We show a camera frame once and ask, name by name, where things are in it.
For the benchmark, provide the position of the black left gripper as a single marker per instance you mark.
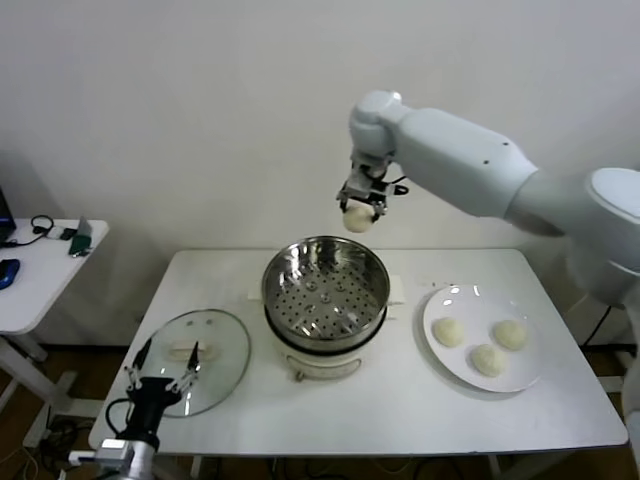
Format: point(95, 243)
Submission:
point(150, 400)

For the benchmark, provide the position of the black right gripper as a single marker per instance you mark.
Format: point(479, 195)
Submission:
point(365, 192)

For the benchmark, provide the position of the white steamed baozi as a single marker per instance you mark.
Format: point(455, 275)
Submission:
point(510, 334)
point(359, 221)
point(487, 360)
point(448, 332)

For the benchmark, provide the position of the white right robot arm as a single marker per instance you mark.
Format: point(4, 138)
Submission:
point(450, 150)

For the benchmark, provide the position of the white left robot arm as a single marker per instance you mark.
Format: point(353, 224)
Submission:
point(145, 465)

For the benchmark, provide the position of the stainless steel steamer basket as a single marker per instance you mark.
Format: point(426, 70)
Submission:
point(325, 300)

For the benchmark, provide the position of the white side table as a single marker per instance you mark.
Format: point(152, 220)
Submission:
point(45, 290)

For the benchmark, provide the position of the white electric cooking pot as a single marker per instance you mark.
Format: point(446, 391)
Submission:
point(320, 362)

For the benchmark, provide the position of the white round plate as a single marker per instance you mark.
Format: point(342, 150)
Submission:
point(480, 310)

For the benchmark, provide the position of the blue computer mouse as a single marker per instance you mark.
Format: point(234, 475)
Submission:
point(9, 272)

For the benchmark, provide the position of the dark laptop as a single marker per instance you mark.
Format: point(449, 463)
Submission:
point(4, 215)

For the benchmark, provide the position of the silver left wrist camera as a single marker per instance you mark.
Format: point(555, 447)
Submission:
point(115, 450)

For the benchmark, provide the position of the white furniture base frame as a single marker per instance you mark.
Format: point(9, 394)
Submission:
point(612, 382)

